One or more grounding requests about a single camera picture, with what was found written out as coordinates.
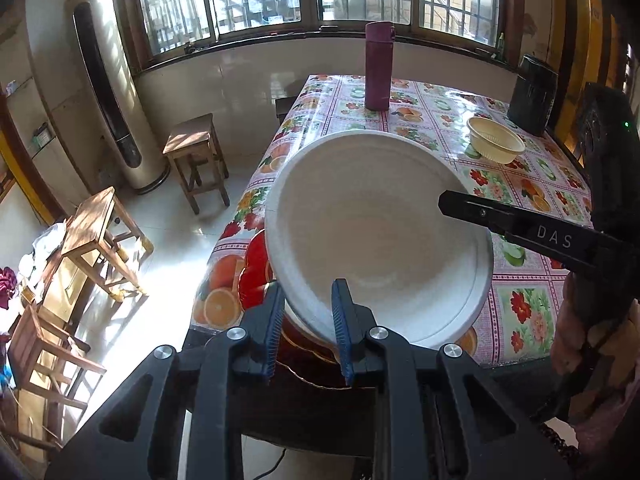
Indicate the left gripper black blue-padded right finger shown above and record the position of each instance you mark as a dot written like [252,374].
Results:
[437,414]

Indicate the black cylindrical container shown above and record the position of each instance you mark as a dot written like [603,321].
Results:
[533,95]

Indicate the red wedding plate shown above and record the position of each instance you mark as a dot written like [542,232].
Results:
[300,353]

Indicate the white tower air conditioner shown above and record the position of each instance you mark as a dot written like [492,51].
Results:
[101,58]

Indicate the maroon thermos bottle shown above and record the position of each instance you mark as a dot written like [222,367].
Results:
[380,38]

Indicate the floral fruit tablecloth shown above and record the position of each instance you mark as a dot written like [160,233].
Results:
[517,321]

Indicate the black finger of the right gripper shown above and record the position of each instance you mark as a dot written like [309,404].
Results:
[525,234]

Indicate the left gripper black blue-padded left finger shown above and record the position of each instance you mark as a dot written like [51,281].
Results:
[136,432]

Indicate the person's hand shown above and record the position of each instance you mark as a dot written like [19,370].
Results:
[604,412]

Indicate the large white bowl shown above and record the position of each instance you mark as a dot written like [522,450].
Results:
[363,206]

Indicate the large cream plastic bowl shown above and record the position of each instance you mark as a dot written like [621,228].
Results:
[494,141]

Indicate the dark wooden stool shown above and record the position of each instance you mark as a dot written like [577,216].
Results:
[194,154]

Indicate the brown framed window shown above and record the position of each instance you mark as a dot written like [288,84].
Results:
[157,31]

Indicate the near wooden stool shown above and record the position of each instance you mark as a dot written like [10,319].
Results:
[47,362]

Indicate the light wooden stool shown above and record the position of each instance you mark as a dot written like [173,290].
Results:
[93,243]

